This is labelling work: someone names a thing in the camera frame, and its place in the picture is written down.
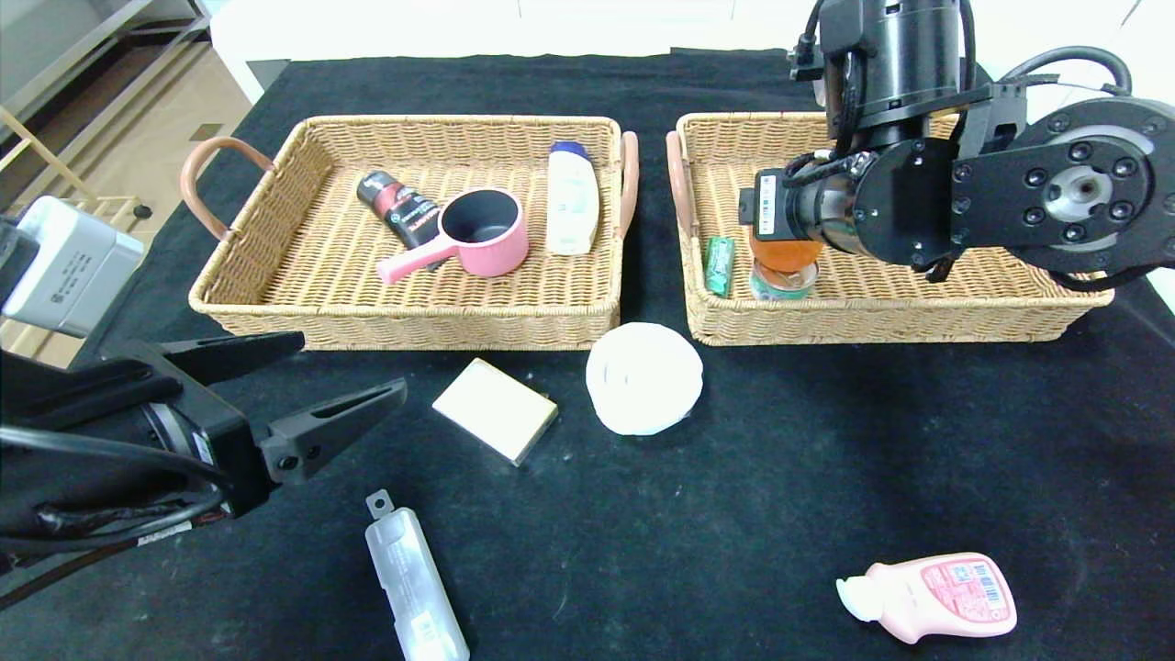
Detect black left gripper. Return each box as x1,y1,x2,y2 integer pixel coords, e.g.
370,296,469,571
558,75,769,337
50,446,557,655
0,330,408,542

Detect white plastic bowl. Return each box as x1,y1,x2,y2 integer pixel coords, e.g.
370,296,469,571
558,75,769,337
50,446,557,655
585,322,704,437

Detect green chewing gum pack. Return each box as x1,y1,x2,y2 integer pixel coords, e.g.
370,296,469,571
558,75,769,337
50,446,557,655
703,237,736,298

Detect small pull-tab tin can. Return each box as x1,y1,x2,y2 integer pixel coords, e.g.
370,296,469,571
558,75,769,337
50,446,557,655
751,260,820,302

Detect orange fruit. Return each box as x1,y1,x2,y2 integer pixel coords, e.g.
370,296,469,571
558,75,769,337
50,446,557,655
748,230,824,274

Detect translucent white toothbrush case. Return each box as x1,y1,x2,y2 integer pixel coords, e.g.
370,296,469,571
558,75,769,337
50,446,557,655
364,489,471,661

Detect cream rectangular box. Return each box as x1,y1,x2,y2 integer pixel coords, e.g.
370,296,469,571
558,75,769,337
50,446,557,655
432,358,559,467

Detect black red tube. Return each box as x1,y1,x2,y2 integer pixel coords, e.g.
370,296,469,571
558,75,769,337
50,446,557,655
357,172,445,274

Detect wooden rack on wheels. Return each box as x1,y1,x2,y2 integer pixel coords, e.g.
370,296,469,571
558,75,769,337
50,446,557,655
0,106,155,387

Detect pink saucepan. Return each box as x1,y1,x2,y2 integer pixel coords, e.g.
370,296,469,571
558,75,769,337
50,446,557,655
376,188,532,286

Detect white bottle blue cap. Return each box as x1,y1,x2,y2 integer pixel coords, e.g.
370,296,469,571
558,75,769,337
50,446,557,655
546,142,601,257

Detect black tablecloth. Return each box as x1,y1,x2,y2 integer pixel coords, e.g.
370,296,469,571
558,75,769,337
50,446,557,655
0,48,1175,661

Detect grey shelf unit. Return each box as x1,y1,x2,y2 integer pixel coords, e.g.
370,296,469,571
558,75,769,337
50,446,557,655
0,0,217,139

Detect pink bottle white cap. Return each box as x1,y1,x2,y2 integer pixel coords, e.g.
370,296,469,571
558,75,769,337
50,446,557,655
835,552,1018,645

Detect wicker basket brown handles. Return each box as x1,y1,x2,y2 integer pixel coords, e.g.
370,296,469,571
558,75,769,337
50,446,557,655
181,116,641,353
665,112,1116,348

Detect black left camera bracket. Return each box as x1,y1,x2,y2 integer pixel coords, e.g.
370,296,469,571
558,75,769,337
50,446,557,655
0,344,198,428

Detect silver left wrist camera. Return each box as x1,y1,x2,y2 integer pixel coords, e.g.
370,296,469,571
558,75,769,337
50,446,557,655
0,196,146,339

